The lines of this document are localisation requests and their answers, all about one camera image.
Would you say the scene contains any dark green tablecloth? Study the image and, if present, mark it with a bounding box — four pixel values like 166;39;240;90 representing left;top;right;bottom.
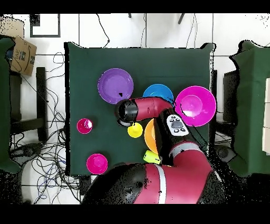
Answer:
64;41;216;176

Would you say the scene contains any yellow plastic cup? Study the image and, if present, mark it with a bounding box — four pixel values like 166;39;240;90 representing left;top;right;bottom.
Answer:
127;122;143;138

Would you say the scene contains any black computer tower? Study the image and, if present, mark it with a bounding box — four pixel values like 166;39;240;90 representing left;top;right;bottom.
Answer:
223;70;240;124

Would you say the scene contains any tangle of cables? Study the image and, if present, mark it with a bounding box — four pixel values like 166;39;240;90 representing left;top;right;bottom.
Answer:
9;51;85;204

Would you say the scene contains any small red plastic bowl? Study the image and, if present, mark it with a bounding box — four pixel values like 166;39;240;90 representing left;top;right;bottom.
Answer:
86;153;109;175

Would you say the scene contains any black floor cable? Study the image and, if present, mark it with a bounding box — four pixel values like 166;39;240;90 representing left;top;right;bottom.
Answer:
95;14;111;48

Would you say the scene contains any black square frame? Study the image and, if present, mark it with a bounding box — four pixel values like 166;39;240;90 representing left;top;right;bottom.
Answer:
30;14;61;38

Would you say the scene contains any red plastic cup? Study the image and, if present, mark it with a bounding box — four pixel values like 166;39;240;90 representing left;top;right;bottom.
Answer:
76;118;94;135

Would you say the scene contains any large pink plastic bowl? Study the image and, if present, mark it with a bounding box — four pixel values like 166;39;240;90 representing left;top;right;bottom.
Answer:
174;85;217;127

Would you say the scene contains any printed cardboard box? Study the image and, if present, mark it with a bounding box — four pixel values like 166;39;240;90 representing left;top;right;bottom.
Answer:
9;36;38;77

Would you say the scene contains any purple plastic bowl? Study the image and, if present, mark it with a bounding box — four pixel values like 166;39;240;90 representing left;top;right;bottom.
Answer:
97;68;134;105

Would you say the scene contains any green plastic cup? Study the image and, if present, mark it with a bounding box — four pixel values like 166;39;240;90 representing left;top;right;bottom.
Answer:
143;150;161;165

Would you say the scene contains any green cloth covered side table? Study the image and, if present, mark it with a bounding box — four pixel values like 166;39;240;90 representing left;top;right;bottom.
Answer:
229;40;270;178
0;37;22;174

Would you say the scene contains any dark wooden stool frame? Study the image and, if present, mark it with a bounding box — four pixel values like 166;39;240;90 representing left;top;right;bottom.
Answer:
9;67;48;142
210;69;218;145

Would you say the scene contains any plain cardboard box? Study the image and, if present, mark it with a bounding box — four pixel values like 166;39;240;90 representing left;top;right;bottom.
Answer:
0;16;26;40

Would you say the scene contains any large orange plastic bowl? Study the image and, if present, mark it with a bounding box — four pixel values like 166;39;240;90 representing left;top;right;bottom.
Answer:
143;118;159;155

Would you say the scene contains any blue plastic bowl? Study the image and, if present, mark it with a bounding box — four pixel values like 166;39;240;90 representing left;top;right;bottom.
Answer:
142;83;175;102

